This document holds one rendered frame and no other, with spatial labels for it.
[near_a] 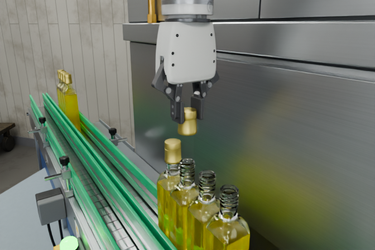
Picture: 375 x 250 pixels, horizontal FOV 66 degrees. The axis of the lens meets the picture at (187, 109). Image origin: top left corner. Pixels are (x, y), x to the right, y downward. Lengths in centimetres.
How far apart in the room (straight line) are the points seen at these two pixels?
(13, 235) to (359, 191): 126
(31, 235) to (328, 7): 128
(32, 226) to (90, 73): 230
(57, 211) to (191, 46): 80
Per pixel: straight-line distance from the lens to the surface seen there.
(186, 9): 45
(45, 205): 109
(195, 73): 48
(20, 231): 145
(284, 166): 54
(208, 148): 70
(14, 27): 411
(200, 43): 48
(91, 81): 349
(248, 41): 57
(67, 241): 87
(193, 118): 51
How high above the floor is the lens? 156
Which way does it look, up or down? 16 degrees down
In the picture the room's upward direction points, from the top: straight up
